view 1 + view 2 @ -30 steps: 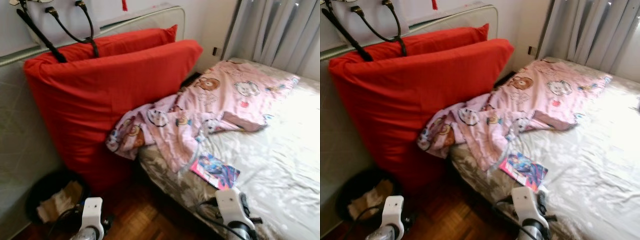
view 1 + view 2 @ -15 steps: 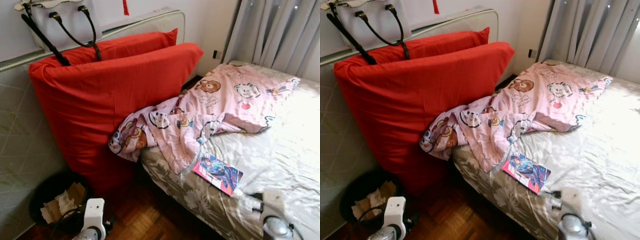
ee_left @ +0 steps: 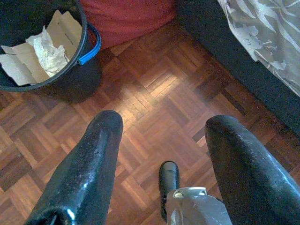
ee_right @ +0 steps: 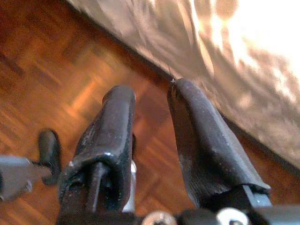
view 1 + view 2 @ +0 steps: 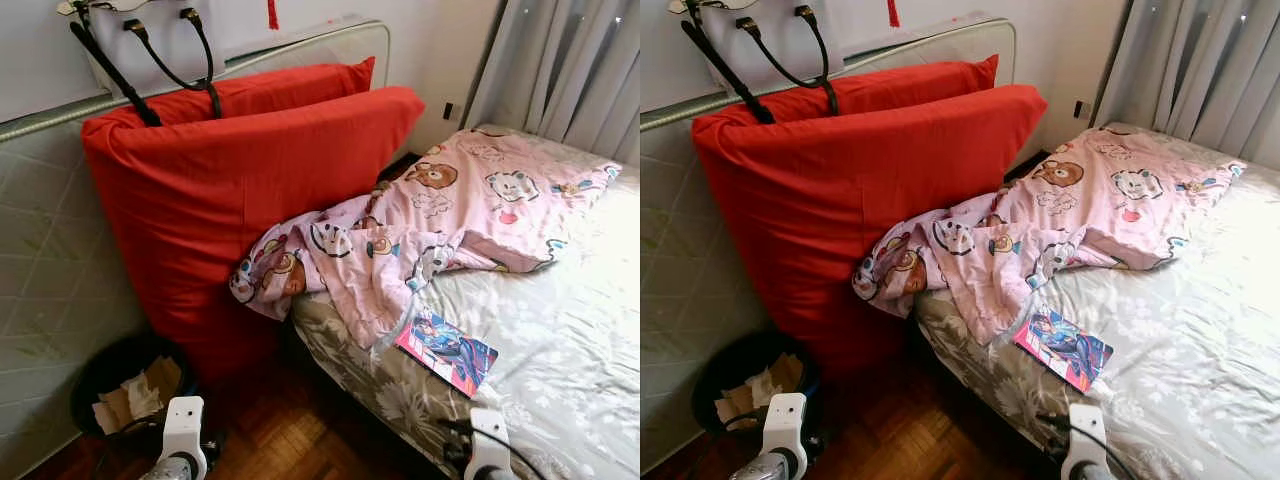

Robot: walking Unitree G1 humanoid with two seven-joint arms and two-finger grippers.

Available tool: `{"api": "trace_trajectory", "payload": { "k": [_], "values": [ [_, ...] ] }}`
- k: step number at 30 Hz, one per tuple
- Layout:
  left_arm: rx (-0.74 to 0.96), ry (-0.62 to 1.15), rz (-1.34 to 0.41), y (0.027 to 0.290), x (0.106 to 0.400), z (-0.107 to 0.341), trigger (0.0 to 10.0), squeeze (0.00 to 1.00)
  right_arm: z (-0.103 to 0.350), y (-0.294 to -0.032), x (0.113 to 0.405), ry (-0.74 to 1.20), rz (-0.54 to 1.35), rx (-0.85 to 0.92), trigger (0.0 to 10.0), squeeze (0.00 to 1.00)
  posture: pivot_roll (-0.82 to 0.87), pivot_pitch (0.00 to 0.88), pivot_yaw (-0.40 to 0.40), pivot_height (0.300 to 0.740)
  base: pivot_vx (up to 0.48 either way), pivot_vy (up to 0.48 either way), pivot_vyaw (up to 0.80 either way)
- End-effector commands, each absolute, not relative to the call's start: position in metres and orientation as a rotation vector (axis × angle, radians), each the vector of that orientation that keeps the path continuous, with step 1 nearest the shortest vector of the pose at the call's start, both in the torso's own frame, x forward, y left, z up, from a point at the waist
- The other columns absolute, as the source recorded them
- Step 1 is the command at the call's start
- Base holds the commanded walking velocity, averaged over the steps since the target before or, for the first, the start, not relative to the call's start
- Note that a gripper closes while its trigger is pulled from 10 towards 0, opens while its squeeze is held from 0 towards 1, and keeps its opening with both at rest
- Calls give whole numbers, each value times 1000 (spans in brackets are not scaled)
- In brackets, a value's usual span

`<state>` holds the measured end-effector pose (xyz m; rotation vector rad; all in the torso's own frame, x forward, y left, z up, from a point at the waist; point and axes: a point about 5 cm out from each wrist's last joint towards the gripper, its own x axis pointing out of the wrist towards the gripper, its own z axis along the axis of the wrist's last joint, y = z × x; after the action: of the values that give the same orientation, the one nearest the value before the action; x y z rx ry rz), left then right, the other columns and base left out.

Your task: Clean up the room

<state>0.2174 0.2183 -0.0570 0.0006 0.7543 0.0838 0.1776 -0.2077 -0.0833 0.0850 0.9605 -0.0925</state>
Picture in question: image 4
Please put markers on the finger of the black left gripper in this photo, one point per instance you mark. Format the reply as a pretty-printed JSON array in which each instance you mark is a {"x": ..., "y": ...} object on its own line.
[{"x": 50, "y": 150}]

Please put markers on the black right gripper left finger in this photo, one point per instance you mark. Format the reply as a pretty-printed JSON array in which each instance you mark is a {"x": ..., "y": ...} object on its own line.
[{"x": 112, "y": 131}]

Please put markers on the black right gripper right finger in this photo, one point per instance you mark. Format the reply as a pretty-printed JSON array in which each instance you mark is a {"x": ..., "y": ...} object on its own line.
[{"x": 199, "y": 140}]

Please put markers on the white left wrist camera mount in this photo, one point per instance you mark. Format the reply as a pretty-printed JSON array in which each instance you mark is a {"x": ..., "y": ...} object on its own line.
[{"x": 16, "y": 175}]

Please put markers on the grey floral bed cover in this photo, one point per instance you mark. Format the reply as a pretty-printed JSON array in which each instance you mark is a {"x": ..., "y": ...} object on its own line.
[{"x": 187, "y": 47}]

